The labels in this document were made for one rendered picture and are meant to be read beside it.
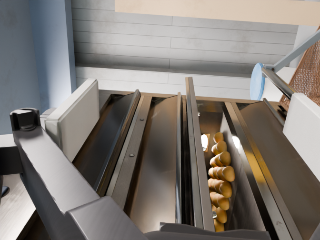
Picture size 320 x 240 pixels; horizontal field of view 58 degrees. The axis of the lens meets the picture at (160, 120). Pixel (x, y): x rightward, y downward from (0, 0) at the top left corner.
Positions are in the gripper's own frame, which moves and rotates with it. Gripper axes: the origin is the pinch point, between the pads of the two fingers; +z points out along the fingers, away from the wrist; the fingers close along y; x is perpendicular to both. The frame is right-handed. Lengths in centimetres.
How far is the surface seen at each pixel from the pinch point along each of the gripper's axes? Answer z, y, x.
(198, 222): 34, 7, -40
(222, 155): 114, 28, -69
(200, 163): 58, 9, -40
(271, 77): 81, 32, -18
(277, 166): 86, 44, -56
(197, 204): 40, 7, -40
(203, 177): 50, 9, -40
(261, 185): 69, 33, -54
